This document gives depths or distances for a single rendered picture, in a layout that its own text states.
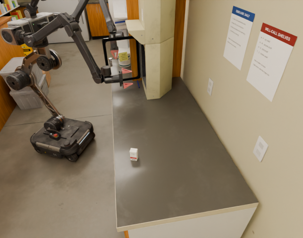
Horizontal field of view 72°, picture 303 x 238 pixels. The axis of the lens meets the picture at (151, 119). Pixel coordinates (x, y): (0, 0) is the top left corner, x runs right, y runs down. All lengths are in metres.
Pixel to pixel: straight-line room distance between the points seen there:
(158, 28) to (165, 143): 0.79
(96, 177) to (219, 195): 1.59
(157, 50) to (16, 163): 2.15
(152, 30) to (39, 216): 1.93
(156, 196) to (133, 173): 0.20
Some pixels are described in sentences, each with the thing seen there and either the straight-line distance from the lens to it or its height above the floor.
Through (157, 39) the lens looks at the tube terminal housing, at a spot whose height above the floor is 1.44.
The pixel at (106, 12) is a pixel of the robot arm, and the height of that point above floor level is 1.53.
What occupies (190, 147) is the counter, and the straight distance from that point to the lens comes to 1.38.
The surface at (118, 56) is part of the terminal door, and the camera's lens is 1.92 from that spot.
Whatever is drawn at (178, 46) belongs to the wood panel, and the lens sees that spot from 2.08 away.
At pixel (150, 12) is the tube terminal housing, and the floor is 1.62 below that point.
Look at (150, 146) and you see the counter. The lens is 1.37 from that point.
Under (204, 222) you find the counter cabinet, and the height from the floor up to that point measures 0.84.
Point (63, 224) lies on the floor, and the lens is 2.28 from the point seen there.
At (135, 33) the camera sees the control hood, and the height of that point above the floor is 1.49.
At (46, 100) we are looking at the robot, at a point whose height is 0.59.
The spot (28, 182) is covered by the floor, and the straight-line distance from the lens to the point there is 2.72.
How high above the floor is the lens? 1.91
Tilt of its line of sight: 38 degrees down
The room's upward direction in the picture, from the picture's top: 1 degrees counter-clockwise
